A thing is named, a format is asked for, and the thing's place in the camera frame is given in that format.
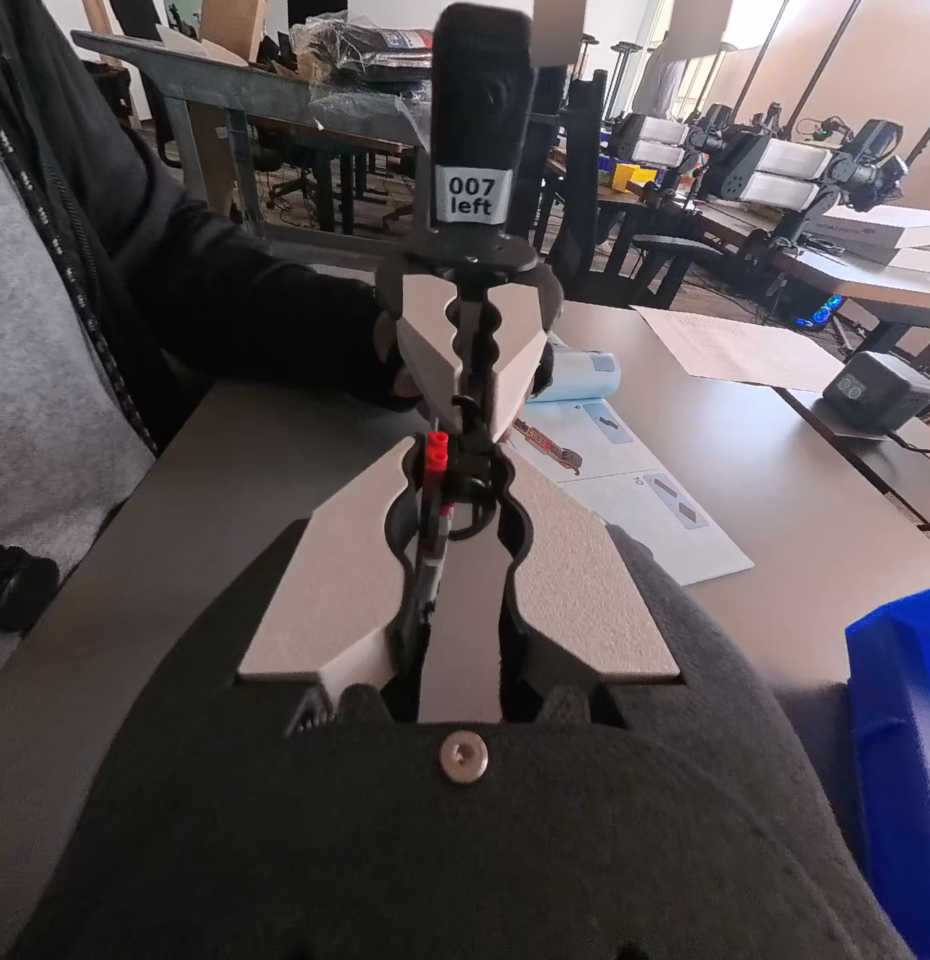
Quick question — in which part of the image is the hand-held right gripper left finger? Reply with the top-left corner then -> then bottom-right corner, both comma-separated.
238,437 -> 436,695

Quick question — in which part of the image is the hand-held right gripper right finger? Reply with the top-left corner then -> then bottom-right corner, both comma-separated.
487,446 -> 682,685

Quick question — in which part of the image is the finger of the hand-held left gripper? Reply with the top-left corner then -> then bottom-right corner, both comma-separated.
396,273 -> 473,436
486,285 -> 550,445

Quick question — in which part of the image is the grey red toy brick model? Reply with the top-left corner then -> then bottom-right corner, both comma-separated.
393,431 -> 466,661

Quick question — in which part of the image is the person's left forearm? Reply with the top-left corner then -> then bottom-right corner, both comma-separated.
120,217 -> 406,410

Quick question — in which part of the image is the grey-brown desk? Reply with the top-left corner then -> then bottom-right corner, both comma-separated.
0,300 -> 930,939

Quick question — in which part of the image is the dark side desk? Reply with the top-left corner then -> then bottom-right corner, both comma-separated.
776,386 -> 930,537

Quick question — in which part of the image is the person's left hand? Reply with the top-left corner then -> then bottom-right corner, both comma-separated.
373,307 -> 430,410

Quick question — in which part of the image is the brick instruction booklet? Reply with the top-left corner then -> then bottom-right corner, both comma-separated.
510,333 -> 756,588

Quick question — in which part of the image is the plastic wrapped bundle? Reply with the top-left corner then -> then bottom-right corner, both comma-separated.
292,18 -> 436,84

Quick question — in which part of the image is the black office chair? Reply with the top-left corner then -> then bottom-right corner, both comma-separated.
566,67 -> 724,309

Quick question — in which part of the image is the black pole stand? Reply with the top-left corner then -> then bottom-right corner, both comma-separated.
611,41 -> 646,114

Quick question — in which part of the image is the black computer monitor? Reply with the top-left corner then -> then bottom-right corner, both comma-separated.
285,0 -> 349,31

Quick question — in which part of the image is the white paper sheet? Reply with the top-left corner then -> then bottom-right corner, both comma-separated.
631,303 -> 856,391

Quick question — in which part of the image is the brown cardboard box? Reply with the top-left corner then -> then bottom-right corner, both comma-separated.
198,0 -> 267,61

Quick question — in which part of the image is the computer with coloured lights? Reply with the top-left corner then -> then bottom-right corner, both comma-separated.
795,292 -> 847,331

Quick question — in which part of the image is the background work table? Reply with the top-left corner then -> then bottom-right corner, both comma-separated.
645,191 -> 930,354

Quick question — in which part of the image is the blue plastic bin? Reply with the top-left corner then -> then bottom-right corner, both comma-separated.
843,585 -> 930,960

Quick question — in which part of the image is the dark cube device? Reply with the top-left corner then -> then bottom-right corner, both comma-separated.
821,351 -> 930,436

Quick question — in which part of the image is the large flat white box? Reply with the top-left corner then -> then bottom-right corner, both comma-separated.
806,202 -> 930,252

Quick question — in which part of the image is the black cord stopper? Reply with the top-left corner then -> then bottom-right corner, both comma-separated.
0,543 -> 61,635

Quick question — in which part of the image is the black white braided cord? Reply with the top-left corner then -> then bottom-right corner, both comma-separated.
0,93 -> 160,455

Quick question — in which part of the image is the black device cable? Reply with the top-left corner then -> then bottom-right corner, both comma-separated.
892,431 -> 930,481

